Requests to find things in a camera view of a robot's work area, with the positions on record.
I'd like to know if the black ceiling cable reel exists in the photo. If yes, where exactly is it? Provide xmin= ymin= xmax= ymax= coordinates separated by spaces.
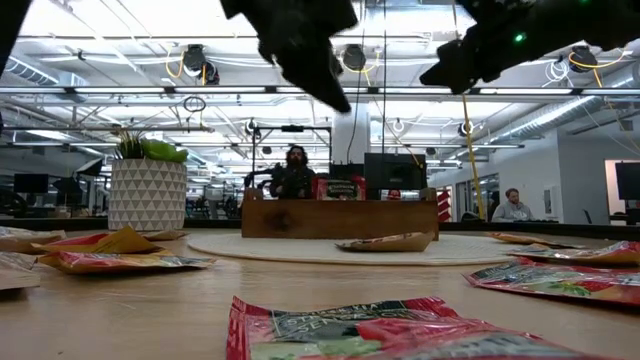
xmin=182 ymin=43 xmax=221 ymax=86
xmin=341 ymin=43 xmax=368 ymax=73

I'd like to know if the person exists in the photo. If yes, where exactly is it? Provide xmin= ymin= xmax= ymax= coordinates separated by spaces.
xmin=491 ymin=187 xmax=535 ymax=223
xmin=269 ymin=145 xmax=317 ymax=200

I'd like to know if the white round plate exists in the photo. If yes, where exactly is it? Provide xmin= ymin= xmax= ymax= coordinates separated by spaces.
xmin=186 ymin=230 xmax=521 ymax=267

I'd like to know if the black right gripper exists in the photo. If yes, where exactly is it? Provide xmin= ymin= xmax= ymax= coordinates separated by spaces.
xmin=419 ymin=0 xmax=556 ymax=95

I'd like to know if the wooden three-compartment tray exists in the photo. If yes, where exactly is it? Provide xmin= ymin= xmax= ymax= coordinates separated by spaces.
xmin=241 ymin=187 xmax=441 ymax=241

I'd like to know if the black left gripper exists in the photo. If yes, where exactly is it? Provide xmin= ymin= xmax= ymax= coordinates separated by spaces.
xmin=219 ymin=0 xmax=359 ymax=114

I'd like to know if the yellow cable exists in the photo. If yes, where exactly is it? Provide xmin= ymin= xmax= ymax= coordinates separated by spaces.
xmin=459 ymin=93 xmax=487 ymax=220

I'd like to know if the black computer case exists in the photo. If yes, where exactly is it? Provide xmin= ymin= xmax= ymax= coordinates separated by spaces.
xmin=363 ymin=152 xmax=429 ymax=200

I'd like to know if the succulent in white patterned pot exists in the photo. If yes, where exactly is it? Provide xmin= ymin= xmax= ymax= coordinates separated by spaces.
xmin=108 ymin=128 xmax=190 ymax=233

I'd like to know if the black background rig frame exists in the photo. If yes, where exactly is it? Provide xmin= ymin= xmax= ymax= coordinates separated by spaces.
xmin=251 ymin=123 xmax=334 ymax=174

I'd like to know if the orange mango tea packet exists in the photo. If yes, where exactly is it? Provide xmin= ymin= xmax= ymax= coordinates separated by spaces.
xmin=37 ymin=249 xmax=217 ymax=275
xmin=507 ymin=240 xmax=640 ymax=267
xmin=29 ymin=225 xmax=164 ymax=255
xmin=487 ymin=231 xmax=584 ymax=250

